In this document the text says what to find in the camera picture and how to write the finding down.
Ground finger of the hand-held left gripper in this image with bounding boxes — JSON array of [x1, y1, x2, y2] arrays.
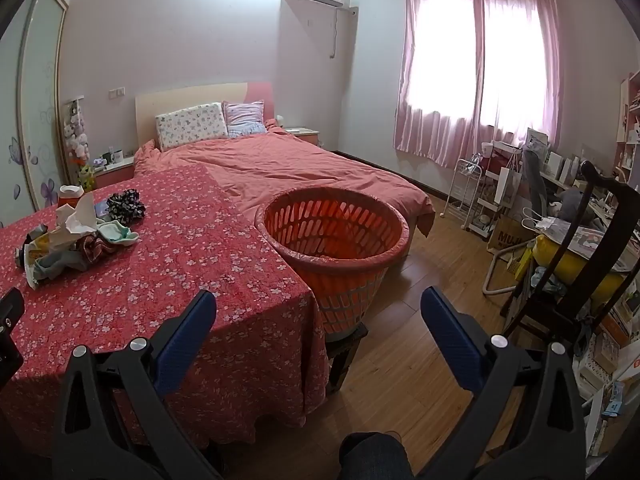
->
[[0, 287, 26, 391]]

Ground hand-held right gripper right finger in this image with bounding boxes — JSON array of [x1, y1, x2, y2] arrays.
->
[[417, 286, 588, 480]]

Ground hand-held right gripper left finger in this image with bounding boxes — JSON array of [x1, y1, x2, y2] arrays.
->
[[51, 289, 226, 480]]

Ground black floral cloth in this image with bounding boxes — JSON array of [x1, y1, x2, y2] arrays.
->
[[106, 189, 147, 223]]

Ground orange laundry basket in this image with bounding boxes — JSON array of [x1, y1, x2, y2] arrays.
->
[[255, 187, 411, 336]]

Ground red floral tablecloth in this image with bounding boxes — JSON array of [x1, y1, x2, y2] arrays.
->
[[0, 164, 331, 456]]

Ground crumpled white yellow wrapper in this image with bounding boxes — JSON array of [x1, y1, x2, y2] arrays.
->
[[22, 230, 83, 291]]

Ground dark wooden stool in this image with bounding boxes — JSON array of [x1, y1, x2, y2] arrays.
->
[[325, 322, 370, 396]]

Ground brown paper bag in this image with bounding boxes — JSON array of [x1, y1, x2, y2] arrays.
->
[[487, 215, 538, 256]]

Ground crumpled pale green cloth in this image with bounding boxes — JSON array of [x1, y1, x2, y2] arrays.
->
[[97, 221, 140, 247]]

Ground crumpled red plaid cloth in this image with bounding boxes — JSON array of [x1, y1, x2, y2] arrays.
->
[[75, 237, 118, 266]]

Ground yellow cushion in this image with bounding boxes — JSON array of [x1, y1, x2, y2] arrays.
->
[[532, 235, 626, 306]]

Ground white rolling cart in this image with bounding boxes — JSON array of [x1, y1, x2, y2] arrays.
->
[[472, 141, 526, 238]]

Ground crumpled white tissue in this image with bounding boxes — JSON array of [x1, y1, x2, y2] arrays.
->
[[54, 192, 101, 238]]

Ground person's leg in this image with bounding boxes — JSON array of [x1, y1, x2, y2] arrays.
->
[[339, 432, 416, 480]]

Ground red paper cup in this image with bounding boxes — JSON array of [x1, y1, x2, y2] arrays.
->
[[57, 185, 85, 207]]

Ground pile of books and boxes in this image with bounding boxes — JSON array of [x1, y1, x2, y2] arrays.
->
[[575, 280, 640, 461]]

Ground white paper bag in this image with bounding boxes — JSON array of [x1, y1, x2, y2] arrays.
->
[[495, 155, 521, 206]]

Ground printed magazine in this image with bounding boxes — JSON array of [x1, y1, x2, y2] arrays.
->
[[540, 217, 640, 271]]

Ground pink and white nightstand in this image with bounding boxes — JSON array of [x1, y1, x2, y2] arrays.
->
[[92, 155, 137, 191], [285, 126, 321, 147]]

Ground dark wooden chair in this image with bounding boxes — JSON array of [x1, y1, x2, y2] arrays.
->
[[502, 160, 640, 356]]

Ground bed with coral duvet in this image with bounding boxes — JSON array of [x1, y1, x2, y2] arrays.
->
[[132, 117, 436, 238]]

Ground white floral pillow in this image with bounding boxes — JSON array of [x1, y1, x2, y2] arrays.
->
[[155, 102, 230, 152]]

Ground hanging plush toys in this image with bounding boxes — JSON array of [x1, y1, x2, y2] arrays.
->
[[64, 97, 92, 161]]

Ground pink striped pillow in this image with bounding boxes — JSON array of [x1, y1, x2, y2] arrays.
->
[[222, 100, 268, 138]]

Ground wardrobe door with purple flowers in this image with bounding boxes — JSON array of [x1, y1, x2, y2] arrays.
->
[[0, 0, 71, 228]]

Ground beige and pink headboard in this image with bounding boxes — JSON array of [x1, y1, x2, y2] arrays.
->
[[135, 81, 277, 150]]

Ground pink curtain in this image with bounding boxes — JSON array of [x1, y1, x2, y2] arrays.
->
[[393, 0, 566, 168]]

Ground pink and white bookshelf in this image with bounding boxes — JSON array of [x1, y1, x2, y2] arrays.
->
[[614, 70, 640, 186]]

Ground white wire rack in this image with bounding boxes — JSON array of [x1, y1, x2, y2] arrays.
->
[[446, 157, 486, 231]]

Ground air conditioner cable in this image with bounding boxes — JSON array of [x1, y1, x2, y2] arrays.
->
[[327, 7, 346, 61]]

